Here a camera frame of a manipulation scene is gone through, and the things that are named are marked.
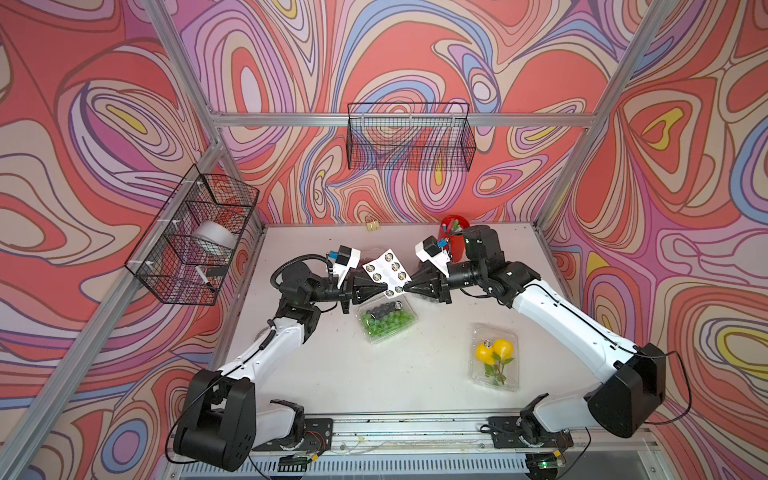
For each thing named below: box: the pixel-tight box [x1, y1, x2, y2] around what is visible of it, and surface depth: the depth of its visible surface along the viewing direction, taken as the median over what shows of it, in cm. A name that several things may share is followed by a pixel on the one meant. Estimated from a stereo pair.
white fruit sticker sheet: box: [362, 248, 413, 299], surface depth 65 cm
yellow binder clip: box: [365, 216, 381, 231], surface depth 121 cm
